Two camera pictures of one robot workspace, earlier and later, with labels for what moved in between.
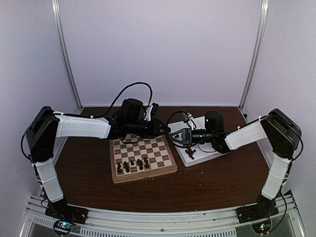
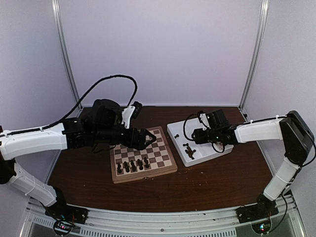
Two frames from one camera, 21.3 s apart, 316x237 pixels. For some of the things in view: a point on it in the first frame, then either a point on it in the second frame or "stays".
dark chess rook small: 126,165 stays
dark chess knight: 190,152 stays
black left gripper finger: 160,128 → 139,138
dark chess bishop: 118,168 stays
